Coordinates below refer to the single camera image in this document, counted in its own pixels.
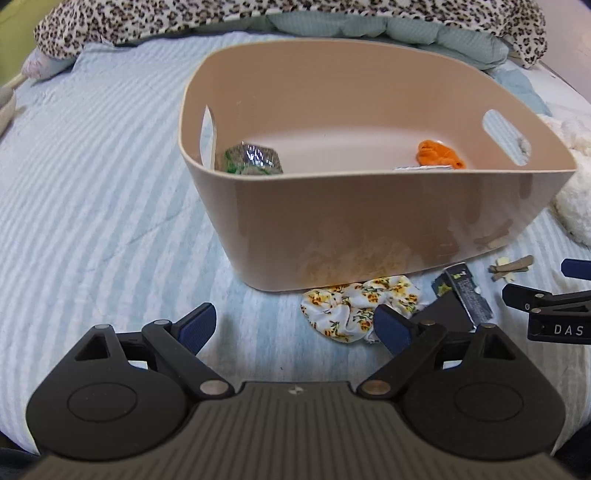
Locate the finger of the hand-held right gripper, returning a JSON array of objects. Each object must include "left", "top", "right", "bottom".
[
  {"left": 560, "top": 258, "right": 591, "bottom": 280},
  {"left": 502, "top": 283, "right": 591, "bottom": 343}
]

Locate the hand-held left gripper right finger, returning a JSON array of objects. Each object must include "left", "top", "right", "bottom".
[{"left": 357, "top": 304, "right": 518, "bottom": 400}]

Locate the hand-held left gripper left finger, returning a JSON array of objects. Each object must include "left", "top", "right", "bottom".
[{"left": 74, "top": 303, "right": 235, "bottom": 400}]

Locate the floral fabric scrunchie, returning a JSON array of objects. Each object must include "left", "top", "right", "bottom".
[{"left": 300, "top": 275, "right": 426, "bottom": 345}]

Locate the beige plastic storage basket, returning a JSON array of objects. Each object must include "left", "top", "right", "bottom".
[{"left": 178, "top": 37, "right": 579, "bottom": 293}]

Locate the beige hair clip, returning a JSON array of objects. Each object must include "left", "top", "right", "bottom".
[{"left": 489, "top": 255, "right": 535, "bottom": 283}]

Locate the white fluffy plush toy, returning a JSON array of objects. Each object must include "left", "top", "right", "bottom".
[{"left": 539, "top": 114, "right": 591, "bottom": 247}]

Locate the dark printed packet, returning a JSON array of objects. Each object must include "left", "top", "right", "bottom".
[{"left": 411, "top": 263, "right": 494, "bottom": 333}]

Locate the blue striped bed sheet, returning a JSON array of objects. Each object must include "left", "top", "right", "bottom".
[{"left": 0, "top": 33, "right": 591, "bottom": 455}]

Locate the green clear-wrapped packet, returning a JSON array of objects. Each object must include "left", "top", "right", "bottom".
[{"left": 224, "top": 143, "right": 284, "bottom": 176}]

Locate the orange crumpled cloth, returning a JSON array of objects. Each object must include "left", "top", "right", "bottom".
[{"left": 416, "top": 139, "right": 467, "bottom": 171}]

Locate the light blue cloth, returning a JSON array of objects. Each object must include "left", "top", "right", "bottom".
[{"left": 495, "top": 68, "right": 553, "bottom": 118}]

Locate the white paper label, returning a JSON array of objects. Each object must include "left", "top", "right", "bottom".
[{"left": 200, "top": 106, "right": 218, "bottom": 170}]

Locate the light green quilt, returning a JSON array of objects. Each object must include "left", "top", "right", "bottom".
[{"left": 194, "top": 11, "right": 509, "bottom": 71}]

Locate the pale pink cloth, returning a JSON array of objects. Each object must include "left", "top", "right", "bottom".
[{"left": 22, "top": 45, "right": 77, "bottom": 81}]

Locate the leopard print blanket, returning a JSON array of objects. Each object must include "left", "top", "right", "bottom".
[{"left": 34, "top": 0, "right": 549, "bottom": 70}]

